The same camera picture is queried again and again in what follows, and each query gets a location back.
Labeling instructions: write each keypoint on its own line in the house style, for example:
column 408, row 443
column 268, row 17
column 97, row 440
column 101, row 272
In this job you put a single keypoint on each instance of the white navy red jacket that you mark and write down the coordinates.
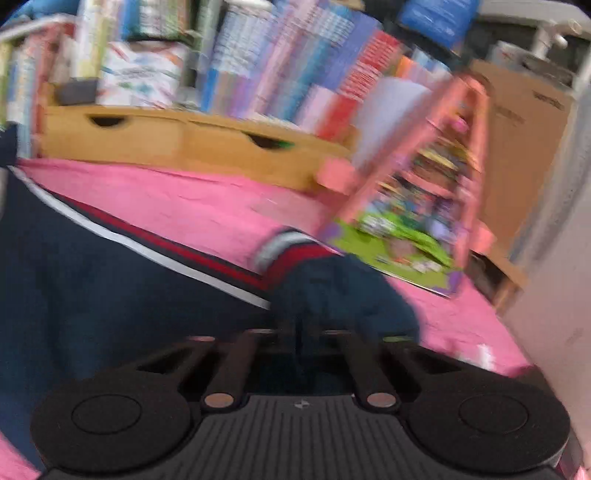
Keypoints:
column 92, row 277

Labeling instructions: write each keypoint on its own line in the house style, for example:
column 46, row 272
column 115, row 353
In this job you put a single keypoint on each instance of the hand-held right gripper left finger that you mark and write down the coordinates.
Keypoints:
column 249, row 355

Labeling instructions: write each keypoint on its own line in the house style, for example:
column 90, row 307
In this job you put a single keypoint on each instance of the row of colourful books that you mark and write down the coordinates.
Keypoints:
column 286, row 60

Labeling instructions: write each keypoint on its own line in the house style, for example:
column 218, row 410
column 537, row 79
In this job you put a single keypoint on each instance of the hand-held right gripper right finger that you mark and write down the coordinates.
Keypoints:
column 353, row 360

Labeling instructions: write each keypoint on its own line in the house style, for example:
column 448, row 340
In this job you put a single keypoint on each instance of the white printed box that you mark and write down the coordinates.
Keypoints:
column 143, row 74

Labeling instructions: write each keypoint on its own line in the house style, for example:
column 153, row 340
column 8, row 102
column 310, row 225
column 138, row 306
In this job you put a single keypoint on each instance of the white paper sheet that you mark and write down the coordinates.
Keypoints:
column 392, row 115

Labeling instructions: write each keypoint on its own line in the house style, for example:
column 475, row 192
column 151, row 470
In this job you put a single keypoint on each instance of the cardboard box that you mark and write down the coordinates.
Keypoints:
column 521, row 152

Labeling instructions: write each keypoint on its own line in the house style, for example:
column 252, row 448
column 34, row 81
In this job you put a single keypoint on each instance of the wooden drawer organizer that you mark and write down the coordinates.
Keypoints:
column 161, row 138

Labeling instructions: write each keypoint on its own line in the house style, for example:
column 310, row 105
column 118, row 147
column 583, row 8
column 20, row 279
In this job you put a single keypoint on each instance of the pink toy house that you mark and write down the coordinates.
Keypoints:
column 425, row 194

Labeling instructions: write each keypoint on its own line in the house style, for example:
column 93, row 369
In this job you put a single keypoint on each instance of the blue box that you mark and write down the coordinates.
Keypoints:
column 438, row 21

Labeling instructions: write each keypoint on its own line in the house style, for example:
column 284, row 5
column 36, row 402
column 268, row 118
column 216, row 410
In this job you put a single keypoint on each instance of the small black box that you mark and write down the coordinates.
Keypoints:
column 79, row 91

